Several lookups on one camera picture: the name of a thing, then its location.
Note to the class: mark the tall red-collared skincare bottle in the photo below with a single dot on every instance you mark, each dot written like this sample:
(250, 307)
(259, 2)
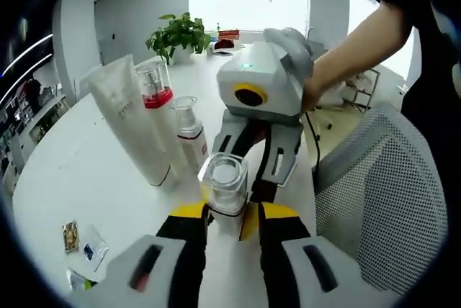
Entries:
(155, 85)

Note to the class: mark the white red object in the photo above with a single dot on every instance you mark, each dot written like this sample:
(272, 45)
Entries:
(225, 48)

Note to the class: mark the potted green plant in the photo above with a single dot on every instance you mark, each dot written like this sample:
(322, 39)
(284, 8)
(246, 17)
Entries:
(180, 34)

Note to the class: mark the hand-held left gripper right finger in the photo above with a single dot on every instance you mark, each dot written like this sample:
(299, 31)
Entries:
(288, 272)

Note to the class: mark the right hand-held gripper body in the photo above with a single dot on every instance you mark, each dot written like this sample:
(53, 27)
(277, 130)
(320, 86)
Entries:
(266, 77)

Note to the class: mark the small white skincare bottle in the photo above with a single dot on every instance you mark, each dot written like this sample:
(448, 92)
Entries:
(223, 178)
(192, 142)

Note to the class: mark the green black skincare mask packet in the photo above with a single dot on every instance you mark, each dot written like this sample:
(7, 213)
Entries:
(80, 280)

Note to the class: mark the white skincare tube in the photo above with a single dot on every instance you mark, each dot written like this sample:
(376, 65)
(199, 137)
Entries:
(126, 113)

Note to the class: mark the red box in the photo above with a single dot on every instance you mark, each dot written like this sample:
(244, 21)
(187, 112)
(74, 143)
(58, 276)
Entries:
(228, 34)

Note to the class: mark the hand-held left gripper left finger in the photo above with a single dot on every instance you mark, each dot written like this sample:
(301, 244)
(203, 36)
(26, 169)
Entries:
(180, 268)

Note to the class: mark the grey mesh chair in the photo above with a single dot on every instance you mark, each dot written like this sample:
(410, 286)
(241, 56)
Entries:
(389, 196)

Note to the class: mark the gold skincare sachet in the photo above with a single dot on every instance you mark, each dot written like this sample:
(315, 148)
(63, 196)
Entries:
(70, 236)

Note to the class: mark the white blue skincare sachet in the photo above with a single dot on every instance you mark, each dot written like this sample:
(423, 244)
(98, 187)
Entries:
(91, 248)

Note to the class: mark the person's black shirt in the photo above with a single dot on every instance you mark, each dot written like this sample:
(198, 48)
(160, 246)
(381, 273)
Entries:
(432, 81)

